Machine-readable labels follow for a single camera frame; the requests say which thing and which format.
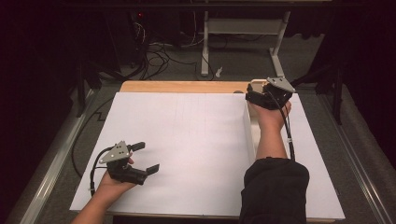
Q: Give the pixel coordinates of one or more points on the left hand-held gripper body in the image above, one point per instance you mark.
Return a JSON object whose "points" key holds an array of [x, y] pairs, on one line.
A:
{"points": [[118, 154]]}

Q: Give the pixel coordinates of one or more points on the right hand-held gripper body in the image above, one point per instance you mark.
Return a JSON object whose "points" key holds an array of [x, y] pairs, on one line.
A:
{"points": [[280, 88]]}

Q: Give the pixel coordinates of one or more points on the person's right hand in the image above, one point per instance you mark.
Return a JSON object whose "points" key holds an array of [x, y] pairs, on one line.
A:
{"points": [[271, 118]]}

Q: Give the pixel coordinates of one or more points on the person's left hand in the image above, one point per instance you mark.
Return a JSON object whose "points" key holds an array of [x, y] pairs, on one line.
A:
{"points": [[109, 186]]}

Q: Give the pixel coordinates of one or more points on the small white floor object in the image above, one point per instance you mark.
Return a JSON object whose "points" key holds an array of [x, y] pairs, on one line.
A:
{"points": [[219, 72]]}

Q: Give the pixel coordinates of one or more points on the white table cover sheet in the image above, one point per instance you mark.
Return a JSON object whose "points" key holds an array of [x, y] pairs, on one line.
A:
{"points": [[186, 124]]}

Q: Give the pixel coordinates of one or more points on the black stand leg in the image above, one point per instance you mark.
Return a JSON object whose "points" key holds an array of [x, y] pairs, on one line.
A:
{"points": [[81, 90], [337, 93]]}

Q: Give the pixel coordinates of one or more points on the white metal stand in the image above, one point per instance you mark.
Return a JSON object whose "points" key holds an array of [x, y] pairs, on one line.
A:
{"points": [[243, 26]]}

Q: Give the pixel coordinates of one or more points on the dark computer tower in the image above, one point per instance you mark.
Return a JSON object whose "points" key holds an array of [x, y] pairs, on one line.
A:
{"points": [[130, 37]]}

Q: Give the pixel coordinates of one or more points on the aluminium floor rail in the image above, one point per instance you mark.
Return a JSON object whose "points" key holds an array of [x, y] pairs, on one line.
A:
{"points": [[53, 174], [358, 174]]}

